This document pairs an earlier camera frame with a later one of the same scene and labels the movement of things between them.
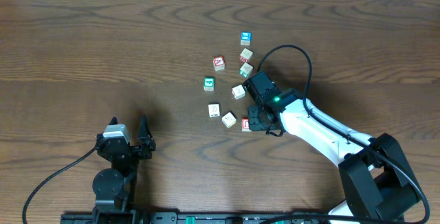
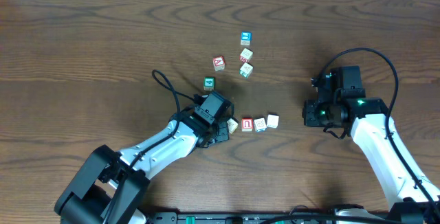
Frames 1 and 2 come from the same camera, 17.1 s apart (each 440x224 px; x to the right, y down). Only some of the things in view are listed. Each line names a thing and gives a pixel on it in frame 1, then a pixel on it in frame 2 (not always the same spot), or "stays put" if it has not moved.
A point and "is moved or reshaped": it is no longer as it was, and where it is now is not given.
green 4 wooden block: (209, 83) stays put
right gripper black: (254, 125) → (309, 116)
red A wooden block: (219, 63) stays put
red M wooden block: (246, 55) stays put
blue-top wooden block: (245, 38) stays put
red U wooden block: (245, 125) stays put
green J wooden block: (246, 69) stays put
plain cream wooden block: (238, 91) is moved or reshaped
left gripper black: (134, 149) → (220, 133)
